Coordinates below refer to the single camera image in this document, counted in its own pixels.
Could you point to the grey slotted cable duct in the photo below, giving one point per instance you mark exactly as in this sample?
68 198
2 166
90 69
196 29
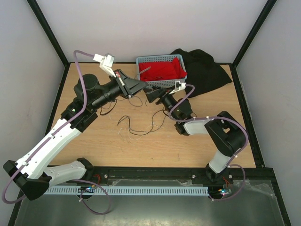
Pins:
129 190

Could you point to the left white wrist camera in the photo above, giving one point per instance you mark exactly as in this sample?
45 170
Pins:
105 63

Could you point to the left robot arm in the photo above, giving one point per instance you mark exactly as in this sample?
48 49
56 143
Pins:
32 173

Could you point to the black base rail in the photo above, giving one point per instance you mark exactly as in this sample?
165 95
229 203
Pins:
196 175

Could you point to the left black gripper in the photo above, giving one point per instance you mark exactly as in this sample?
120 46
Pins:
128 86

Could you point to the black metal frame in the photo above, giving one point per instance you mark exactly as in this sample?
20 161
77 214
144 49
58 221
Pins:
259 162

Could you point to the blue perforated plastic basket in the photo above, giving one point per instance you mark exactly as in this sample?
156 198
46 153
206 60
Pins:
160 58

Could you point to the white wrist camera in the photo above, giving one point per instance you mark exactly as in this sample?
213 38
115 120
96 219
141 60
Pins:
178 86
105 63

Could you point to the red cloth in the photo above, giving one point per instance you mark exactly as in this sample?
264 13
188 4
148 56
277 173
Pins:
159 71

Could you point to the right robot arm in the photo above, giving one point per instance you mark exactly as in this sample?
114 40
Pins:
227 134

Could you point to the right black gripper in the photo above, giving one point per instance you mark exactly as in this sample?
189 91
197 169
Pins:
152 96

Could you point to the black cloth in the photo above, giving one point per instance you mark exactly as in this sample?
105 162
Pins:
202 71

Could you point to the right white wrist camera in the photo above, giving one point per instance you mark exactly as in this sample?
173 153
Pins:
178 86

